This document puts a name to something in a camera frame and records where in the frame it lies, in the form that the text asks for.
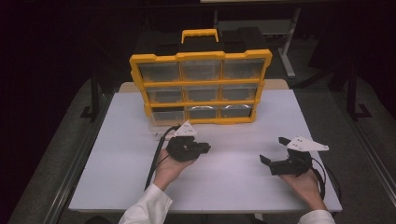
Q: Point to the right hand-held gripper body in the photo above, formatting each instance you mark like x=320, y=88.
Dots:
x=295, y=163

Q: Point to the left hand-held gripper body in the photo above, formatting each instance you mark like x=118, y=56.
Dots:
x=182, y=149

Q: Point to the clear plastic drawer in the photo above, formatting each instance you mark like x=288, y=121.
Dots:
x=166, y=117

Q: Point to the yellow black drawer organizer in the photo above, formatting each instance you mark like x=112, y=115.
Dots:
x=202, y=83

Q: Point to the person's right hand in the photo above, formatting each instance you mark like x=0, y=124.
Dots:
x=306, y=186

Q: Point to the person's left hand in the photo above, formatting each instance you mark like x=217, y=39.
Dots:
x=168, y=172

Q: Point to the grid of clear drawers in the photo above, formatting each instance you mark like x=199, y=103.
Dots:
x=200, y=70

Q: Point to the black metal stand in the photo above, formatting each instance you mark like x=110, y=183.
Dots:
x=351, y=93
x=94, y=99

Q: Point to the white metal desk stand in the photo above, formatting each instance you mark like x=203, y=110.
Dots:
x=289, y=46

